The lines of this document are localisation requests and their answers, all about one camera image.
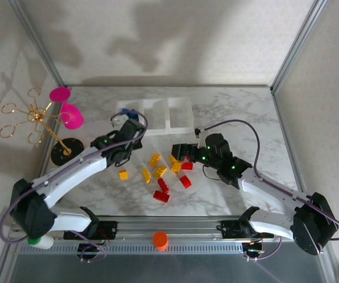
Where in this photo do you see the yellow curved lego slope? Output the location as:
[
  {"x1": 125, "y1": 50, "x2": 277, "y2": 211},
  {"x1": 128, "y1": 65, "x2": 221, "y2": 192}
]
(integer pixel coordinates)
[{"x1": 141, "y1": 167, "x2": 152, "y2": 185}]

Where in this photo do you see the red lego slope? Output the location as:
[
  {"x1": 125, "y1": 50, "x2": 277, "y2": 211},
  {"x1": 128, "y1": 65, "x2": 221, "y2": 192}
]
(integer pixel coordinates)
[{"x1": 179, "y1": 175, "x2": 193, "y2": 189}]

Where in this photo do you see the translucent red lego brick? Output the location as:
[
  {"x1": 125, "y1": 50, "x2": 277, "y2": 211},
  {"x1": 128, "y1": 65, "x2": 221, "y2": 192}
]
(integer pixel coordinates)
[{"x1": 153, "y1": 190, "x2": 170, "y2": 204}]

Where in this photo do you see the pink plastic wine glass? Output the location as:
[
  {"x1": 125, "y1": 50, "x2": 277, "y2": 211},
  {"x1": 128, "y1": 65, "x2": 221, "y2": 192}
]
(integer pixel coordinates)
[{"x1": 49, "y1": 87, "x2": 85, "y2": 131}]

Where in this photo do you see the orange plastic cylinder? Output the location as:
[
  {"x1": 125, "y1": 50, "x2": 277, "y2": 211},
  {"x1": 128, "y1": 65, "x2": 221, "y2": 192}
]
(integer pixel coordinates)
[{"x1": 153, "y1": 231, "x2": 170, "y2": 252}]

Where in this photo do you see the white bottle with green cap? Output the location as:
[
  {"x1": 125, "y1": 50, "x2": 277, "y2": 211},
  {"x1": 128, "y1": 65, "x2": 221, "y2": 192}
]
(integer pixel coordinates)
[{"x1": 27, "y1": 235, "x2": 55, "y2": 251}]

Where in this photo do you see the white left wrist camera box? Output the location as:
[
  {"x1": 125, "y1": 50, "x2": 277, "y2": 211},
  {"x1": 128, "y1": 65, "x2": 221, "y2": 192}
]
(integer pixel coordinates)
[{"x1": 110, "y1": 113, "x2": 129, "y2": 128}]

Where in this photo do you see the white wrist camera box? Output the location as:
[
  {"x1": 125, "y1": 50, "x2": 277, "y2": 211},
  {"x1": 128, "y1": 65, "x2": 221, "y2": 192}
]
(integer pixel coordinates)
[
  {"x1": 110, "y1": 113, "x2": 129, "y2": 128},
  {"x1": 193, "y1": 127, "x2": 208, "y2": 148}
]

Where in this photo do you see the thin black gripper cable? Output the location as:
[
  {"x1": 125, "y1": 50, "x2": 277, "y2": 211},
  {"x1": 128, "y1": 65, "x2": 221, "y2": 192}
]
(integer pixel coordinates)
[{"x1": 202, "y1": 165, "x2": 228, "y2": 183}]

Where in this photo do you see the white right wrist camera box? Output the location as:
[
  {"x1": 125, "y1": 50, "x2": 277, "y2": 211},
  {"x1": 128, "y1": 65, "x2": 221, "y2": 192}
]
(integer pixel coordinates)
[{"x1": 193, "y1": 127, "x2": 208, "y2": 148}]

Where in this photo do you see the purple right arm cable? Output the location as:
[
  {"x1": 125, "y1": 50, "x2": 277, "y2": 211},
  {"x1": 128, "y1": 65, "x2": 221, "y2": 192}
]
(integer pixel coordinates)
[{"x1": 200, "y1": 119, "x2": 339, "y2": 262}]

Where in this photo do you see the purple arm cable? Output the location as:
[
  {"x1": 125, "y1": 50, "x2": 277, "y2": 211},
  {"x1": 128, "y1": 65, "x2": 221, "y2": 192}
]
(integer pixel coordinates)
[
  {"x1": 0, "y1": 113, "x2": 149, "y2": 263},
  {"x1": 200, "y1": 119, "x2": 339, "y2": 262}
]

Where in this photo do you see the gold wire glass rack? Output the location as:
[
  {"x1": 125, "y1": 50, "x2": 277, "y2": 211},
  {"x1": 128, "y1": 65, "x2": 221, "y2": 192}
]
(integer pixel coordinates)
[{"x1": 0, "y1": 87, "x2": 85, "y2": 166}]

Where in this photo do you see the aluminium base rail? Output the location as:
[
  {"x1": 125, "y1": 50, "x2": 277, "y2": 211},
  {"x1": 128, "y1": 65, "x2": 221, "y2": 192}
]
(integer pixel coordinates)
[{"x1": 47, "y1": 216, "x2": 294, "y2": 246}]

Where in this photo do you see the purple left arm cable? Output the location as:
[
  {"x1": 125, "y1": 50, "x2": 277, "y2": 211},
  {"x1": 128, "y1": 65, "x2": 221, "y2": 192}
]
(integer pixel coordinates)
[{"x1": 0, "y1": 113, "x2": 149, "y2": 263}]

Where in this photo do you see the grey slotted cable duct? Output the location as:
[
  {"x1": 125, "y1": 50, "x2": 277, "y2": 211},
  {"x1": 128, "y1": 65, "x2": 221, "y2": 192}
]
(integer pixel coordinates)
[{"x1": 17, "y1": 243, "x2": 246, "y2": 256}]

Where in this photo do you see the aluminium frame post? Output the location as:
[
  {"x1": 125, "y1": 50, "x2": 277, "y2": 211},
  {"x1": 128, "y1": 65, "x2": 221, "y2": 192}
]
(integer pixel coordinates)
[
  {"x1": 270, "y1": 0, "x2": 326, "y2": 91},
  {"x1": 8, "y1": 0, "x2": 67, "y2": 88}
]

